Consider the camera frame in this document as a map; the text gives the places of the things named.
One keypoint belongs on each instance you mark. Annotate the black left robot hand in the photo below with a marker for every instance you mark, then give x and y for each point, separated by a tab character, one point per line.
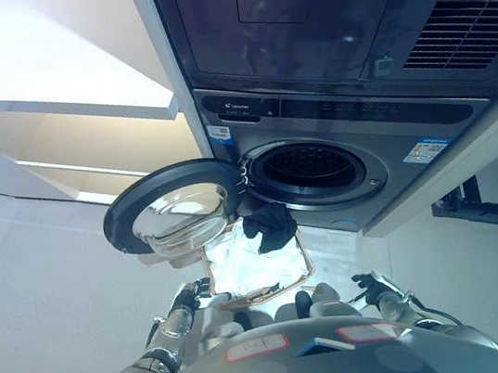
191	296

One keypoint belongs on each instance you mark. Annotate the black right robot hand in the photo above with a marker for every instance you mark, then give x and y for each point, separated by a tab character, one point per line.
373	289

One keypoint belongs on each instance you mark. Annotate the black garment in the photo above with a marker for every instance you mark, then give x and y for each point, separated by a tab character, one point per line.
269	228

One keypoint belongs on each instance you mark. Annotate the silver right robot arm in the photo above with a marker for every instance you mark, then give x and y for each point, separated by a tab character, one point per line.
438	323

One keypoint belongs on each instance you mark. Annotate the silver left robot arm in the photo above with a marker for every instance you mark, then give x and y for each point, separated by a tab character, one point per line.
173	325

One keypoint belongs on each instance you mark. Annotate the white cloth basket liner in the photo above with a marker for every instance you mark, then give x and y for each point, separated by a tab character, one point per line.
251	266

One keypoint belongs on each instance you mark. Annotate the brown laundry basket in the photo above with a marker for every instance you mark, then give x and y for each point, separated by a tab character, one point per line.
307	262

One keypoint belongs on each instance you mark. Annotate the grey front-load washing machine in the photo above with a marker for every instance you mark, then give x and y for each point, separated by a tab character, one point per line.
385	128

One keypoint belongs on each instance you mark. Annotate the silver right robot leg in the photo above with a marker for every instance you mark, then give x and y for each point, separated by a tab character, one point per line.
329	302

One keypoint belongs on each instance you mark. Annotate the round glass washer door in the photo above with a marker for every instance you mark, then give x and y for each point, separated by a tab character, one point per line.
160	185

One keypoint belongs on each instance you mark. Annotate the black metal rack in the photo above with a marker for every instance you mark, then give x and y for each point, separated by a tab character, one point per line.
471	201

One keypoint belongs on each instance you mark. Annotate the blue energy label sticker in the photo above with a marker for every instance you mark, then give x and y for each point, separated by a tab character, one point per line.
426	149

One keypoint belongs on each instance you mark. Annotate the white barcode sticker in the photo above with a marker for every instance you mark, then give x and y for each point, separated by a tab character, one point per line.
221	133

